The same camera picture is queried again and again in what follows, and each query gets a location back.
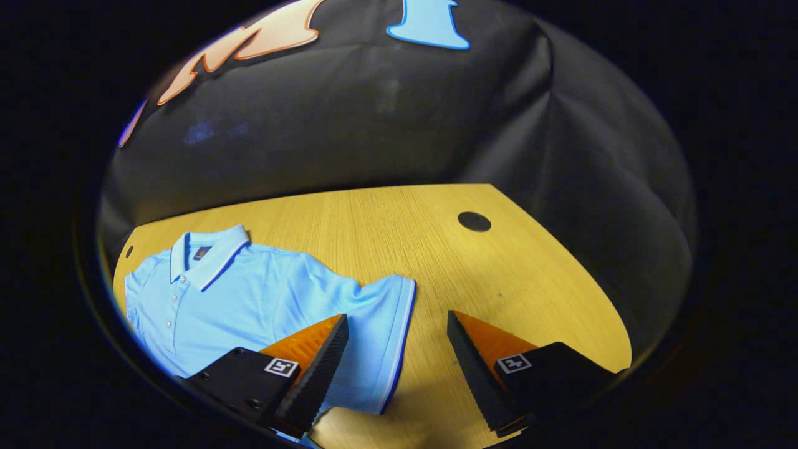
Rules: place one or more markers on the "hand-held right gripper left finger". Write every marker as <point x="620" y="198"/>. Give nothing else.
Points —
<point x="315" y="386"/>

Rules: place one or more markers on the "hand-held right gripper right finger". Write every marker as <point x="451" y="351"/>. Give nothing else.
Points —
<point x="477" y="377"/>

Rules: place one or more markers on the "light blue T-shirt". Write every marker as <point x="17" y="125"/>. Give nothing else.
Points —
<point x="262" y="293"/>

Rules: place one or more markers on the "black backdrop cloth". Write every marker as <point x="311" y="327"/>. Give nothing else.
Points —
<point x="374" y="125"/>

